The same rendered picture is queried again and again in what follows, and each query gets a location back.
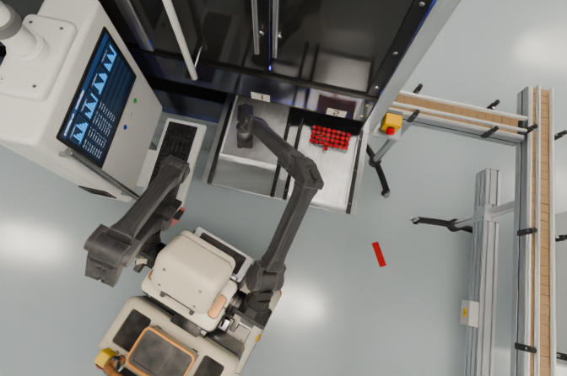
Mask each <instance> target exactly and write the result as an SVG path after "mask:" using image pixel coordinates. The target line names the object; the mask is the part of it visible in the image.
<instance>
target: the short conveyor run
mask: <svg viewBox="0 0 567 376"><path fill-rule="evenodd" d="M422 87H423V85H422V84H421V83H420V84H419V85H418V87H416V88H415V90H414V91H413V92H412V93H410V92H406V91H402V90H401V91H400V93H399V94H398V96H397V97H396V98H395V100H394V101H393V103H392V104H391V106H390V108H389V109H390V110H397V111H401V112H403V115H402V123H404V124H408V125H412V126H420V127H423V128H428V129H432V130H436V131H440V132H448V133H452V134H456V135H460V136H464V137H471V138H476V139H480V140H484V141H488V142H496V143H500V144H504V145H508V146H512V147H513V146H515V145H516V144H518V143H519V142H522V141H523V140H524V132H527V129H524V120H526V119H527V117H526V116H523V115H516V114H511V113H508V112H504V111H499V110H495V109H494V107H495V106H497V105H498V104H499V103H500V101H499V100H498V99H497V100H496V101H495V102H493V103H492V104H490V105H489V106H488V107H487V108H483V107H479V106H475V105H468V104H463V103H459V102H455V101H450V100H446V99H439V98H435V97H430V96H426V95H422V94H419V91H420V90H421V88H422Z"/></svg>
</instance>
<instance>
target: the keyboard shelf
mask: <svg viewBox="0 0 567 376"><path fill-rule="evenodd" d="M170 121H172V122H176V123H181V124H185V125H188V126H196V127H197V132H196V135H195V137H194V141H193V144H192V149H191V152H190V154H189V157H188V160H187V162H188V163H189V164H190V165H189V167H190V173H189V175H188V176H187V177H186V179H185V181H184V182H183V183H182V184H180V187H179V190H178V193H177V196H176V199H177V200H180V201H182V204H181V207H184V203H185V200H186V195H187V192H188V189H189V186H190V184H191V180H192V175H193V172H194V169H195V166H196V163H197V158H198V155H199V153H200V149H201V146H202V143H203V139H204V135H205V132H206V130H207V127H206V126H205V125H201V124H197V123H193V122H189V121H181V120H177V119H173V118H167V120H166V123H165V127H164V130H163V132H162V135H161V138H160V140H159V145H158V147H157V150H156V151H154V150H150V149H149V150H148V152H147V155H146V158H145V160H144V163H143V167H142V170H141V173H140V175H139V178H138V183H137V184H136V185H138V186H142V187H144V188H143V193H144V191H145V190H146V189H147V188H148V185H149V181H150V178H151V175H152V173H153V170H154V166H155V163H156V160H157V158H158V155H159V151H160V148H161V145H162V142H163V140H164V137H165V133H166V130H167V127H168V125H169V122H170ZM143 193H142V194H143ZM179 209H180V207H179V208H178V210H179ZM178 210H177V211H178Z"/></svg>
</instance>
